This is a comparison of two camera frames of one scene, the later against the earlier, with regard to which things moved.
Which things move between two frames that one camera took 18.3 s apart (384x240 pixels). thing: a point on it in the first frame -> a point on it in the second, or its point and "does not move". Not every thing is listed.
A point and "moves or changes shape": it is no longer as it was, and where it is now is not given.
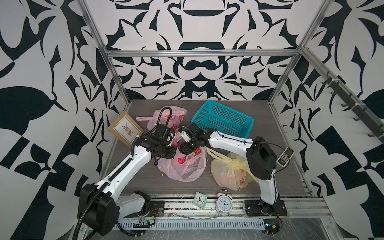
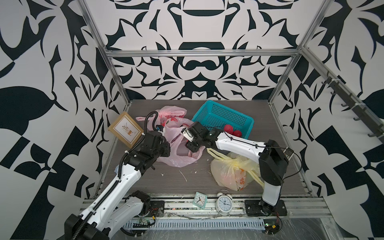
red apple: (181, 160) -> (229, 129)
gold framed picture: (126, 129) does not move
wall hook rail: (376, 128) does not move
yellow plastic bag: (231, 170) does not move
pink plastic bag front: (186, 168) moves or changes shape
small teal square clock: (200, 200) does not move
